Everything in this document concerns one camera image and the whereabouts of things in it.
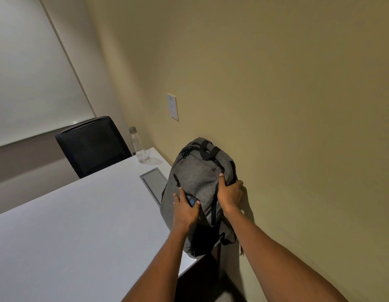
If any grey backpack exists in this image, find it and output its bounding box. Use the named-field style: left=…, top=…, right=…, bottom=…
left=160, top=137, right=245, bottom=258

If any person's left forearm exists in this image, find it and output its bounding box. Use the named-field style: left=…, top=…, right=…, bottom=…
left=122, top=223, right=190, bottom=302

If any white wall switch plate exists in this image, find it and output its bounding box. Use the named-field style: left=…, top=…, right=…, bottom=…
left=167, top=92, right=179, bottom=122

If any person's right hand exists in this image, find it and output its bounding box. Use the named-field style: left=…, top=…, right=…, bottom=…
left=217, top=172, right=244, bottom=214

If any black mesh-back chair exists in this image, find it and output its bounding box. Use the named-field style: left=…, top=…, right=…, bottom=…
left=54, top=116, right=133, bottom=180

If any clear plastic water bottle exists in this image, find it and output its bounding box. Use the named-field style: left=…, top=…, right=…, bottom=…
left=129, top=126, right=150, bottom=164

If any white table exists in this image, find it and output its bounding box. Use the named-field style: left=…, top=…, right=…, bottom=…
left=0, top=147, right=211, bottom=302

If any person's left hand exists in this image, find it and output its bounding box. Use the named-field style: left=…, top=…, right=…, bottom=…
left=172, top=187, right=202, bottom=232

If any white wall whiteboard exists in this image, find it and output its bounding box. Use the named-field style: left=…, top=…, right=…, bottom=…
left=0, top=0, right=96, bottom=150

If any person's right forearm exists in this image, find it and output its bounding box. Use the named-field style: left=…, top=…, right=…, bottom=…
left=224, top=204, right=349, bottom=302

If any grey table cable hatch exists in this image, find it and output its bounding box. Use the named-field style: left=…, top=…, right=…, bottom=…
left=139, top=167, right=168, bottom=207

